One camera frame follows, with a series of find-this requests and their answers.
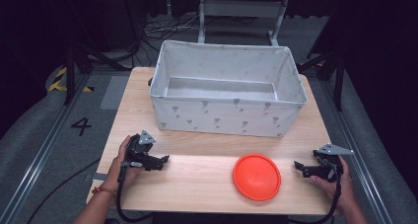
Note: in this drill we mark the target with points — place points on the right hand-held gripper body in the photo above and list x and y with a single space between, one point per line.
327 161

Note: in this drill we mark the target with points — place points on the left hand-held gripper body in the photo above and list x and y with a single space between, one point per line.
139 150

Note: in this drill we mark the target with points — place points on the orange plastic flying disc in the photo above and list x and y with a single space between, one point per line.
257 177

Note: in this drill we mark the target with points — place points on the white fabric storage box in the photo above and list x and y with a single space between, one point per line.
226 118

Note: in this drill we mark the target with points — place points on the person's left hand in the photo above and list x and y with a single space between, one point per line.
115 171

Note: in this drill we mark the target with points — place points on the person's right hand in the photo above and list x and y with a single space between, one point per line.
342 190

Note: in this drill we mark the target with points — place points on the black tripod stand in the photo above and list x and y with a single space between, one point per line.
335 72
70 69

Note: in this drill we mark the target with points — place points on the yellow black hazard tape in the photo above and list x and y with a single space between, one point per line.
55 85

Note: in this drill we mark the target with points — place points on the metal floor rail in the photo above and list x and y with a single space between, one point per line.
358 158
39 158

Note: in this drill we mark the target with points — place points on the grey metal stand frame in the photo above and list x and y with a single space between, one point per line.
243 8

